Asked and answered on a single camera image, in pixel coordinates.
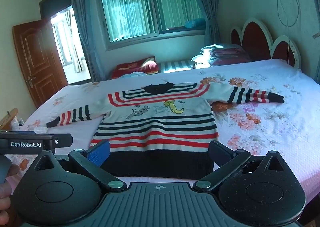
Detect striped knit child sweater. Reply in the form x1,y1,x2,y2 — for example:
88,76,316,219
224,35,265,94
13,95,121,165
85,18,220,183
46,82,284,180

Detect person's left hand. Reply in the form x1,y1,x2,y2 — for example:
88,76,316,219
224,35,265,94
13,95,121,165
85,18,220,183
0,164,20,225

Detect wooden bedside furniture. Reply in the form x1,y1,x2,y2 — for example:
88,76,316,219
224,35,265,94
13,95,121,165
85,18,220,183
0,108,18,131

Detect floral white bed sheet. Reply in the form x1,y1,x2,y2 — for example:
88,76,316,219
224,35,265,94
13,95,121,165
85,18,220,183
21,60,319,200

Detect light blue cloth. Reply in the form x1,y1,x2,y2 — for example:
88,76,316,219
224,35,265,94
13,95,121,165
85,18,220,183
120,72,147,78

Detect brown wooden door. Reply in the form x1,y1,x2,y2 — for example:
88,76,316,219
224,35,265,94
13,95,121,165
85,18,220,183
12,19,68,108

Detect striped blue white mattress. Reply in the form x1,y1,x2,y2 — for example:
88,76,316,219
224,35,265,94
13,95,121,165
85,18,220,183
159,60,195,73

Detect red scalloped headboard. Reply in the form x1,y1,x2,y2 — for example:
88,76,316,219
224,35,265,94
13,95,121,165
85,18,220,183
230,18,302,69

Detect left blue curtain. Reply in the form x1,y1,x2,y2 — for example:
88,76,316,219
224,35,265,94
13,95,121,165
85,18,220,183
71,0,106,82

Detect window with grey frame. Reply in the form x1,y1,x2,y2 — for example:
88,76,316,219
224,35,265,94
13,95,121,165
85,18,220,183
97,0,206,49

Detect hanging charger cable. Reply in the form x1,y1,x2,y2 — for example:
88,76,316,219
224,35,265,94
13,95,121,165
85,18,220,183
274,0,301,65

